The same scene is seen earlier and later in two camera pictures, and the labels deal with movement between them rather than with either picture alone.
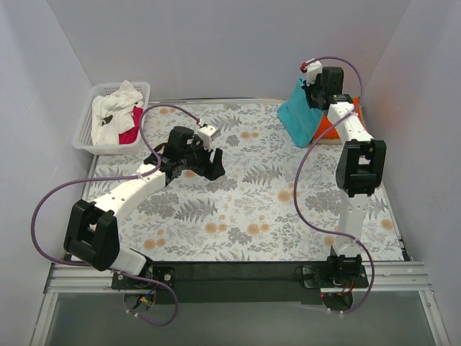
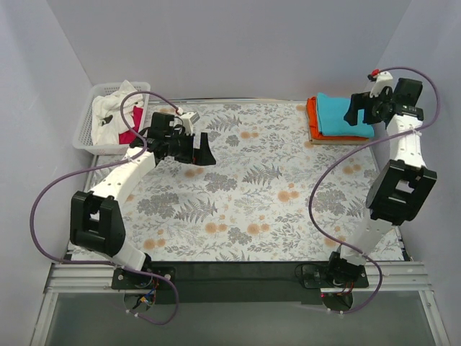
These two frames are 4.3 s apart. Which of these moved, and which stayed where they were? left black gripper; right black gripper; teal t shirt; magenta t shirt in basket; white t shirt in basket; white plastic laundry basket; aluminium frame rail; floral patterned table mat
Moved: teal t shirt; left black gripper; right black gripper
Stayed: white plastic laundry basket; aluminium frame rail; magenta t shirt in basket; floral patterned table mat; white t shirt in basket
